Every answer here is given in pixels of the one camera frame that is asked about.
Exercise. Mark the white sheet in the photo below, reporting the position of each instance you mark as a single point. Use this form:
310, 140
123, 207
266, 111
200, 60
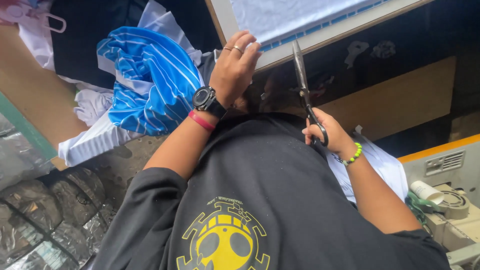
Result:
285, 17

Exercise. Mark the black fabric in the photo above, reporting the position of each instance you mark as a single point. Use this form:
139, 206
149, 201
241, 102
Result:
82, 41

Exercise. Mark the person's left hand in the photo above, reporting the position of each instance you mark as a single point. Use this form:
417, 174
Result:
230, 77

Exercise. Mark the white paper roll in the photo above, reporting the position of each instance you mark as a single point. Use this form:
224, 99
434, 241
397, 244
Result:
425, 192

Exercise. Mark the white printed cloth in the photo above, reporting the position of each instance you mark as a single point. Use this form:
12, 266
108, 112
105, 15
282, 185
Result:
382, 168

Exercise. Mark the person's right fingers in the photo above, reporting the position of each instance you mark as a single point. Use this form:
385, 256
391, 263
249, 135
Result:
309, 131

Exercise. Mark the blue striped fabric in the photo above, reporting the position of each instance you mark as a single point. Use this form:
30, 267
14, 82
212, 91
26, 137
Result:
153, 82

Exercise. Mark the person's right hand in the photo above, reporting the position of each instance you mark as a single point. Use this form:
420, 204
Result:
330, 131

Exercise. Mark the brown wooden board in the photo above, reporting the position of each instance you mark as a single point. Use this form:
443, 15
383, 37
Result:
397, 97

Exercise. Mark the black metal scissors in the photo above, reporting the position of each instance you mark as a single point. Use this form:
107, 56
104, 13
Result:
301, 71

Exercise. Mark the white fabric scrap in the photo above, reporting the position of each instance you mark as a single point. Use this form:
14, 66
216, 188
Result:
383, 48
355, 51

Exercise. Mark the beige sewing machine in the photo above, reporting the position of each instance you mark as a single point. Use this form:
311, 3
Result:
455, 198

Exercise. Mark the white wooden-edged frame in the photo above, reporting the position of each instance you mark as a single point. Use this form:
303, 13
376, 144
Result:
322, 35

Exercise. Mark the black wristwatch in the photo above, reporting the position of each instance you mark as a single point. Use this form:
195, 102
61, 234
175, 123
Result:
204, 98

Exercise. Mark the black printed t-shirt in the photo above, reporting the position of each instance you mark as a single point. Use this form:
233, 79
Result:
270, 210

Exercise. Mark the heap of silver foil packages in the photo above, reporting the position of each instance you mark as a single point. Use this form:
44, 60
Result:
41, 217

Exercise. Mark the white fabric pile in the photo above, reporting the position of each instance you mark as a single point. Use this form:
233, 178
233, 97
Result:
93, 138

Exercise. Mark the red wristband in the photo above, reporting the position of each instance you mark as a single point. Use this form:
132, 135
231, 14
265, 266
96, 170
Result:
200, 121

